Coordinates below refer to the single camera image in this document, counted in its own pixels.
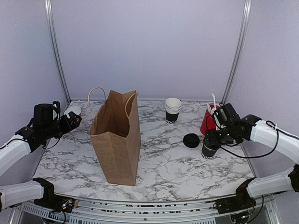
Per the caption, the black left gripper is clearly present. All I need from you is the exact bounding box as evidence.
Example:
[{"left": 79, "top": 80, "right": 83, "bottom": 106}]
[{"left": 43, "top": 111, "right": 81, "bottom": 140}]

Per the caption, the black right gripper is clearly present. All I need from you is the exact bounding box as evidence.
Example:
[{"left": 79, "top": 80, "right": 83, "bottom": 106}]
[{"left": 205, "top": 125, "right": 235, "bottom": 146}]

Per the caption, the black takeout coffee cup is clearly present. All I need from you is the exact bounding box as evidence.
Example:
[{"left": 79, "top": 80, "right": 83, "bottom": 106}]
[{"left": 201, "top": 143, "right": 220, "bottom": 160}]

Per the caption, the brown paper bag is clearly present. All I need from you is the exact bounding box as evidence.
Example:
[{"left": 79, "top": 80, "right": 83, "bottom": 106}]
[{"left": 89, "top": 91, "right": 141, "bottom": 186}]

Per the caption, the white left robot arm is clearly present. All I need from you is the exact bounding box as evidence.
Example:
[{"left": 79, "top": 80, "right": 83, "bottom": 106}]
[{"left": 0, "top": 101, "right": 82, "bottom": 212}]

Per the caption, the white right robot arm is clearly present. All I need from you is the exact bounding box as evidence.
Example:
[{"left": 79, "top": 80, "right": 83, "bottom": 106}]
[{"left": 200, "top": 103, "right": 299, "bottom": 209}]

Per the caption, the orange white bowl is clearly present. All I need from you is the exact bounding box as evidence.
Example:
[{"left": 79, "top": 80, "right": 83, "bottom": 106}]
[{"left": 64, "top": 106, "right": 82, "bottom": 118}]

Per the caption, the red utensil holder cup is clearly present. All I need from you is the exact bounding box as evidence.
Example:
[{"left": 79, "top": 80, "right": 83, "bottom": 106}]
[{"left": 200, "top": 104, "right": 217, "bottom": 135}]

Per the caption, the white plastic utensil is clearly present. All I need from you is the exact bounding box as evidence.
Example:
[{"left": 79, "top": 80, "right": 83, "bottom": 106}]
[{"left": 206, "top": 93, "right": 217, "bottom": 116}]

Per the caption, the spare black cup lid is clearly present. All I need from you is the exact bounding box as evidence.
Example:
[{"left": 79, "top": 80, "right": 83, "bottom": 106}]
[{"left": 183, "top": 133, "right": 200, "bottom": 148}]

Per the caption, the stack of black paper cups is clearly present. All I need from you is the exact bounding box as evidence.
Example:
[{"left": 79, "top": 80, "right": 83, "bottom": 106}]
[{"left": 165, "top": 98, "right": 182, "bottom": 124}]

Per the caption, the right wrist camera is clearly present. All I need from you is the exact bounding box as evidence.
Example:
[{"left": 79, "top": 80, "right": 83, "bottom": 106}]
[{"left": 212, "top": 112, "right": 221, "bottom": 131}]

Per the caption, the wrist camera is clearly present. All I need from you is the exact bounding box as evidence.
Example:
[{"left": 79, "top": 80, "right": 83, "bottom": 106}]
[
  {"left": 212, "top": 112, "right": 221, "bottom": 131},
  {"left": 52, "top": 101, "right": 61, "bottom": 121}
]

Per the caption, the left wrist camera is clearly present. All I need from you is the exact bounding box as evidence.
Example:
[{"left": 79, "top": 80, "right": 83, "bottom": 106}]
[{"left": 52, "top": 101, "right": 61, "bottom": 121}]

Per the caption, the aluminium frame post right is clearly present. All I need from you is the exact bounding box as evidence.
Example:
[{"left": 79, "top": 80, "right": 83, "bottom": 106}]
[{"left": 221, "top": 0, "right": 252, "bottom": 104}]

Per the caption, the aluminium frame post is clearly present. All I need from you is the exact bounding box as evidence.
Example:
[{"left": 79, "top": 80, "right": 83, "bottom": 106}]
[
  {"left": 221, "top": 0, "right": 252, "bottom": 104},
  {"left": 44, "top": 0, "right": 71, "bottom": 104}
]

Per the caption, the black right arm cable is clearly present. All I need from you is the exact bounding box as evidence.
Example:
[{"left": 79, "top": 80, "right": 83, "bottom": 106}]
[{"left": 205, "top": 115, "right": 280, "bottom": 159}]

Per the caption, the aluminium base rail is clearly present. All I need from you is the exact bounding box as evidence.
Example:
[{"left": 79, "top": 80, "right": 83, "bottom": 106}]
[{"left": 8, "top": 195, "right": 281, "bottom": 224}]

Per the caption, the aluminium frame post left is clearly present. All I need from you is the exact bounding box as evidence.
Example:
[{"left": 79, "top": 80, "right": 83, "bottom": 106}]
[{"left": 44, "top": 0, "right": 71, "bottom": 104}]

